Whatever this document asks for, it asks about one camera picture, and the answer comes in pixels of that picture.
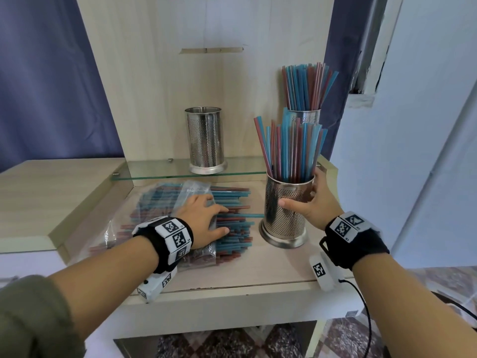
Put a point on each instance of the person's left hand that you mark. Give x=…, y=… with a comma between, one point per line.
x=199, y=219

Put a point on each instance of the person's right hand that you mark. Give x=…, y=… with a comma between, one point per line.
x=324, y=208

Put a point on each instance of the person's left thumb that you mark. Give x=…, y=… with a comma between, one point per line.
x=218, y=233

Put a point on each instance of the person's right thumb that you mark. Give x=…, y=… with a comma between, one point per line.
x=294, y=205

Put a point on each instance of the perforated metal holder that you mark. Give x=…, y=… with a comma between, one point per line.
x=285, y=223
x=205, y=139
x=307, y=117

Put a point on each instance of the person's left forearm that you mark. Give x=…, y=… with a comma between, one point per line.
x=108, y=275

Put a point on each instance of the person's right forearm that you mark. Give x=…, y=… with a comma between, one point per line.
x=402, y=313

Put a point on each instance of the pile of loose straws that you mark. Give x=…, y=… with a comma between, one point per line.
x=236, y=227

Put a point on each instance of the black wristband with marker tags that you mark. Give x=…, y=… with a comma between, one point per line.
x=354, y=238
x=169, y=238

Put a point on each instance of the bunch of upright straws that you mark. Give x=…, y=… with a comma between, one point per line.
x=307, y=89
x=294, y=152

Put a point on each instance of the clear plastic bag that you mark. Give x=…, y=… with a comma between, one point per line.
x=164, y=199

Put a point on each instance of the glass shelf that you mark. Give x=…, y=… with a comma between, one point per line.
x=167, y=169

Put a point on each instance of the blue curtain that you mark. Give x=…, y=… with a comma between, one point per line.
x=346, y=40
x=44, y=78

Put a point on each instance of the light wooden cabinet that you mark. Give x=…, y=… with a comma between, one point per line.
x=149, y=70

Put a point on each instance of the olive green sleeve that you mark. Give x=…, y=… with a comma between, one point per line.
x=33, y=316

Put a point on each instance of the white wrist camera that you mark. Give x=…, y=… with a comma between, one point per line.
x=324, y=274
x=154, y=288

